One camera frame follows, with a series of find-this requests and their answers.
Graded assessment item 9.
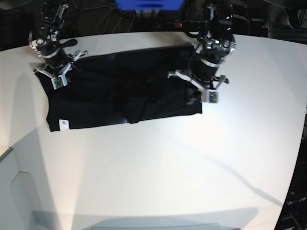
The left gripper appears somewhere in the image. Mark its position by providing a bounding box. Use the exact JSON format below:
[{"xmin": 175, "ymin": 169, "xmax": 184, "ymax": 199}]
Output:
[{"xmin": 167, "ymin": 56, "xmax": 230, "ymax": 96}]

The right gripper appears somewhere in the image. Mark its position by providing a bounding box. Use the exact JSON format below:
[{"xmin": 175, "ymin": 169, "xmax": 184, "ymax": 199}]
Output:
[{"xmin": 33, "ymin": 49, "xmax": 88, "ymax": 82}]

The black T-shirt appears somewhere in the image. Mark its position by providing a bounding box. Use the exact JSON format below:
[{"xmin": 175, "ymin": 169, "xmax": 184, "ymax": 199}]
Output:
[{"xmin": 36, "ymin": 45, "xmax": 202, "ymax": 132}]

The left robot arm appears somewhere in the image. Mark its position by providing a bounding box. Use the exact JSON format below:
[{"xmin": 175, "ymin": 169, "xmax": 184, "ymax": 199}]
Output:
[{"xmin": 168, "ymin": 0, "xmax": 236, "ymax": 92}]

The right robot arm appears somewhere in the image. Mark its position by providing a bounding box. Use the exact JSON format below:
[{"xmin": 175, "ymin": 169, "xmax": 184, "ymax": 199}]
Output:
[{"xmin": 28, "ymin": 0, "xmax": 88, "ymax": 90}]

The black power strip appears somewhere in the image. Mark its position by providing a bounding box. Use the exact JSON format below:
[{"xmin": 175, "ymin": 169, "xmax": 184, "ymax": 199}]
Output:
[{"xmin": 161, "ymin": 20, "xmax": 205, "ymax": 32}]

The blue plastic box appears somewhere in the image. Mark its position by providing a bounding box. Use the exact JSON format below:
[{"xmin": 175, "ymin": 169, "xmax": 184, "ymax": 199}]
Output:
[{"xmin": 115, "ymin": 0, "xmax": 184, "ymax": 11}]

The black equipment case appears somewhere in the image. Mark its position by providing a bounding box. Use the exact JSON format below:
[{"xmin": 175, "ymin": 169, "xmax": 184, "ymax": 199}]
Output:
[{"xmin": 279, "ymin": 158, "xmax": 307, "ymax": 230}]

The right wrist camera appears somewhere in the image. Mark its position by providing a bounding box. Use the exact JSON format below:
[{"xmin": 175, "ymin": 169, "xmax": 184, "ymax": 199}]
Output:
[{"xmin": 51, "ymin": 76, "xmax": 68, "ymax": 90}]

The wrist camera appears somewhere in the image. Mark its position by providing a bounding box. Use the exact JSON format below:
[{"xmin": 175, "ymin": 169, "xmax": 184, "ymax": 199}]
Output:
[
  {"xmin": 51, "ymin": 76, "xmax": 68, "ymax": 90},
  {"xmin": 201, "ymin": 89, "xmax": 219, "ymax": 104}
]

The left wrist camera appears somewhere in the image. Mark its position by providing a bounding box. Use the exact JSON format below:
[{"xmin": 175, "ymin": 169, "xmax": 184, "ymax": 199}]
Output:
[{"xmin": 201, "ymin": 89, "xmax": 219, "ymax": 104}]

